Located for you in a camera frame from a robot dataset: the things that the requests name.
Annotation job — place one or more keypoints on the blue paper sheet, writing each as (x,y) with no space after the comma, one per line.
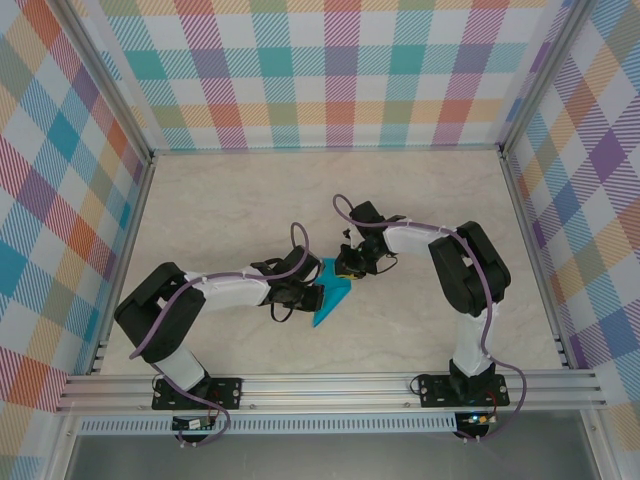
(335,300)

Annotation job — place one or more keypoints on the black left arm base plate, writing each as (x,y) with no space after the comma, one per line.
(231,392)

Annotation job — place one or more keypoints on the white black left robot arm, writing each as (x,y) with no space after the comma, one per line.
(230,292)

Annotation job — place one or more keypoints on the aluminium corner post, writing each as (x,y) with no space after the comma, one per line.
(543,75)
(118,85)

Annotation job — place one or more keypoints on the aluminium back frame rail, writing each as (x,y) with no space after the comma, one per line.
(325,149)

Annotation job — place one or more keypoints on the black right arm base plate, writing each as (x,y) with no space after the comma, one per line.
(430,395)

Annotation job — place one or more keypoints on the long aluminium mounting rail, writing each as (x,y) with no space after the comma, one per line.
(325,392)

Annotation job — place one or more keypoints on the aluminium side frame rail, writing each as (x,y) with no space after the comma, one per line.
(121,265)
(539,265)

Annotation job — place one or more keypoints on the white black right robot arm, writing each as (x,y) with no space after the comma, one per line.
(470,350)

